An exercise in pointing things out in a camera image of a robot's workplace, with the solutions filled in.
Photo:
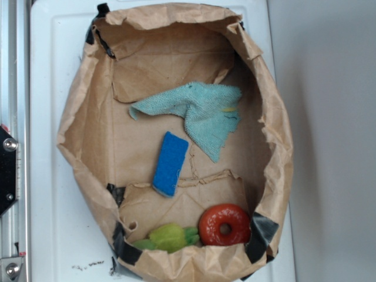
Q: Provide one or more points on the light blue cloth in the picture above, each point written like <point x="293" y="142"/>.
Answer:
<point x="210" y="112"/>

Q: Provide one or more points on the blue sponge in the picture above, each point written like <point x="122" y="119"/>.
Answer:
<point x="169" y="165"/>

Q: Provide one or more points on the green plush toy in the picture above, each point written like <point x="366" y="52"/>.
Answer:
<point x="169" y="237"/>

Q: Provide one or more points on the brown paper bag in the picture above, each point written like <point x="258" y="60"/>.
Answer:
<point x="132" y="54"/>

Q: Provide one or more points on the red ring toy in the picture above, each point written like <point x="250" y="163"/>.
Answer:
<point x="224" y="225"/>

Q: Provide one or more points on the black mounting bracket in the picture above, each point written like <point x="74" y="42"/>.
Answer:
<point x="8" y="170"/>

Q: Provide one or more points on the aluminium frame rail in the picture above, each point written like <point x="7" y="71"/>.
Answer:
<point x="14" y="115"/>

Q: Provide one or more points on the silver corner bracket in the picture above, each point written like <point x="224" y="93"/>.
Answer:
<point x="12" y="269"/>

